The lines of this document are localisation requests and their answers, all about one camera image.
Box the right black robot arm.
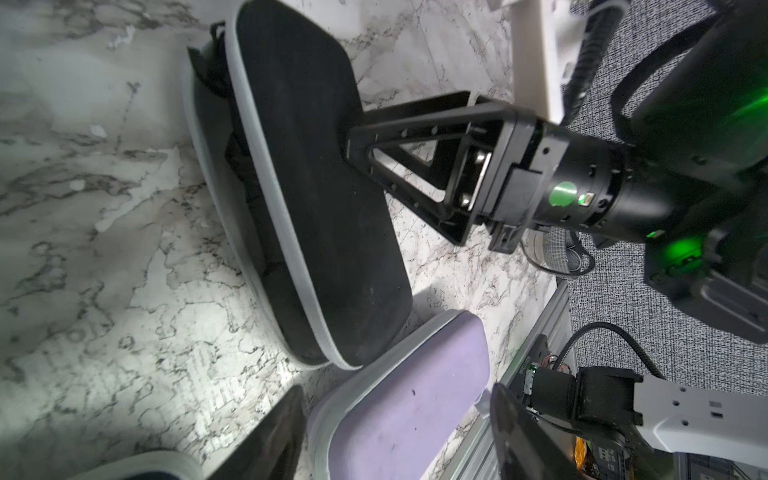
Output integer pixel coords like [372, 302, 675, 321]
[342, 1, 767, 344]

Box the grey case back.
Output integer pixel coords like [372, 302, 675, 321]
[179, 0, 415, 371]

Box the aluminium front rail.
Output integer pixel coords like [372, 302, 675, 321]
[440, 283, 573, 479]

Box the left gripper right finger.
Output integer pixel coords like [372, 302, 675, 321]
[490, 383, 579, 480]

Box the grey zippered case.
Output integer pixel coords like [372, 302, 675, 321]
[71, 450, 205, 480]

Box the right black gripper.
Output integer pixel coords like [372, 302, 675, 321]
[344, 91, 630, 252]

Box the black umbrella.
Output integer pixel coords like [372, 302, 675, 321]
[182, 22, 328, 368]

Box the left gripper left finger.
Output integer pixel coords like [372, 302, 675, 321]
[210, 385, 307, 480]

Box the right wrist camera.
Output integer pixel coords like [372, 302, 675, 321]
[488, 0, 586, 123]

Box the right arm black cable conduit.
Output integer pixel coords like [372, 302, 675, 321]
[560, 0, 631, 127]

